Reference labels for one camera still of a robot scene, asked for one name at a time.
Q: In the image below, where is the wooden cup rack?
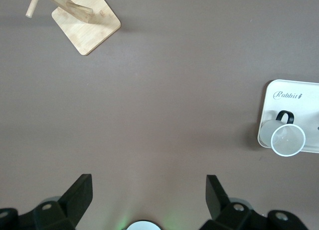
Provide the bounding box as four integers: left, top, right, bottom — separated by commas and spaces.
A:
25, 0, 122, 56

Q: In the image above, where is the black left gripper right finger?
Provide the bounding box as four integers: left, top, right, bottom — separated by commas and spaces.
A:
200, 175, 310, 230

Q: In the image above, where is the cream tray with Rabbit print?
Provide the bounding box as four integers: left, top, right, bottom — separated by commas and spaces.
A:
257, 79, 319, 154

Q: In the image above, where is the white cup with black handle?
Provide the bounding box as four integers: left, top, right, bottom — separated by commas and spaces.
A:
259, 110, 307, 157

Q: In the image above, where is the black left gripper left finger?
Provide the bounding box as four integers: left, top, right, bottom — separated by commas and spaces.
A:
0, 174, 94, 230

